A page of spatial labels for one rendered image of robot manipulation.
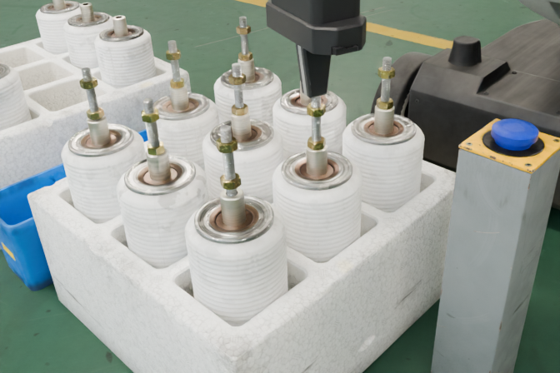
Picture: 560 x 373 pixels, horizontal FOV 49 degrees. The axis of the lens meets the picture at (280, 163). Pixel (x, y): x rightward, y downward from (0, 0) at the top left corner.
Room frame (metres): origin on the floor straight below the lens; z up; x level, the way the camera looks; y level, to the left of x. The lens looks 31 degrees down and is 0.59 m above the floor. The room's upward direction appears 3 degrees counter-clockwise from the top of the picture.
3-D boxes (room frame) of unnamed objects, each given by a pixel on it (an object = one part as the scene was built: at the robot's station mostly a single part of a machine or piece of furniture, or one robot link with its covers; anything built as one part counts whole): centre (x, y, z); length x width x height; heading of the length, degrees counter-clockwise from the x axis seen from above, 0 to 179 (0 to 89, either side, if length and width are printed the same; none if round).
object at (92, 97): (0.64, 0.21, 0.30); 0.01 x 0.01 x 0.08
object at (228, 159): (0.47, 0.05, 0.31); 0.01 x 0.01 x 0.08
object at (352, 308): (0.64, 0.04, 0.09); 0.39 x 0.39 x 0.18; 44
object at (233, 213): (0.47, 0.05, 0.26); 0.02 x 0.02 x 0.03
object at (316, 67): (0.54, -0.04, 0.37); 0.03 x 0.02 x 0.06; 116
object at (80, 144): (0.64, 0.21, 0.25); 0.08 x 0.08 x 0.01
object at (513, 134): (0.48, -0.21, 0.32); 0.04 x 0.04 x 0.02
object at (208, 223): (0.47, 0.05, 0.25); 0.08 x 0.08 x 0.01
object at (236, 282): (0.47, 0.05, 0.16); 0.10 x 0.10 x 0.18
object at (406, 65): (0.99, -0.24, 0.10); 0.20 x 0.05 x 0.20; 137
